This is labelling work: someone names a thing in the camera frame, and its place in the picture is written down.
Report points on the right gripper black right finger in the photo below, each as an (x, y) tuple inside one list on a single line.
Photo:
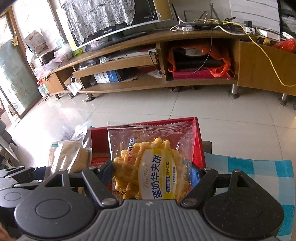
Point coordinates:
[(204, 189)]

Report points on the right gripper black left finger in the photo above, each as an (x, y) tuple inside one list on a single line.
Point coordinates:
[(96, 181)]

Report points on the clear bag of bread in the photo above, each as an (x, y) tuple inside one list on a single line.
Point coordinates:
[(71, 149)]

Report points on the yellow waffle snack packet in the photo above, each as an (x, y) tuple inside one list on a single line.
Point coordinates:
[(152, 161)]

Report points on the blue white checkered tablecloth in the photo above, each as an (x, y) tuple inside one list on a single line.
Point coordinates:
[(276, 177)]

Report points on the blue white carton box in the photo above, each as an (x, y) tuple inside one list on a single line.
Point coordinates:
[(107, 77)]

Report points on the orange plastic bag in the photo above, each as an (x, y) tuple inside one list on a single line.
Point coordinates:
[(199, 60)]

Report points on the wooden TV stand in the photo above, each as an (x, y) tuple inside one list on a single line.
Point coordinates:
[(142, 64)]

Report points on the flat screen television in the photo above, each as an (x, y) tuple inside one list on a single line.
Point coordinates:
[(146, 12)]

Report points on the white lace cover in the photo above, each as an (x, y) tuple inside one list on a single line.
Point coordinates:
[(85, 18)]

